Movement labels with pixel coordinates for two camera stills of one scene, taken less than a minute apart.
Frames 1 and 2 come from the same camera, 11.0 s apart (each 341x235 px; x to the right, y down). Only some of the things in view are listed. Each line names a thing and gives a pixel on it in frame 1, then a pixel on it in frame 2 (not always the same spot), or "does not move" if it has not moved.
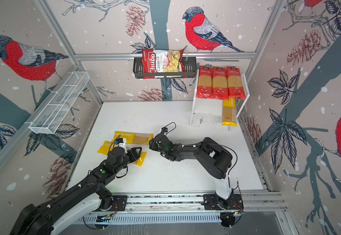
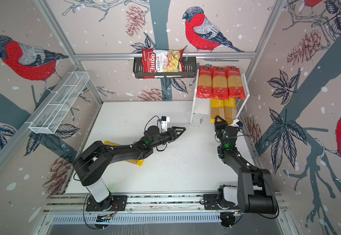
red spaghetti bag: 204,90 does not move
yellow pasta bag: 104,148 does not move
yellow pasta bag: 134,138 -> 217,109
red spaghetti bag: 220,86 does not move
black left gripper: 133,153 -> 172,134
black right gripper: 153,145 -> 223,124
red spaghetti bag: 235,88 does not move
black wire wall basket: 190,64 does not move
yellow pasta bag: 229,112 does not move
